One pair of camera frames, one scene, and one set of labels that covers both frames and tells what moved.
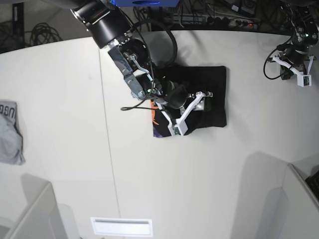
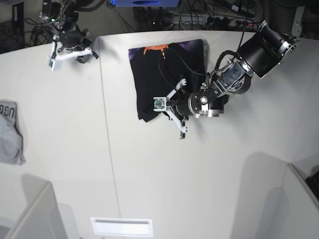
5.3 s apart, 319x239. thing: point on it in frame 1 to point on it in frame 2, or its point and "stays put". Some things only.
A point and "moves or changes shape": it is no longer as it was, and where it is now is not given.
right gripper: (298, 61) to (172, 109)
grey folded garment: (11, 149) stays put
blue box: (127, 3) stays put
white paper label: (122, 226) stays put
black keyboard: (312, 181) stays put
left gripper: (176, 103) to (71, 42)
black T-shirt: (212, 81) moves or changes shape
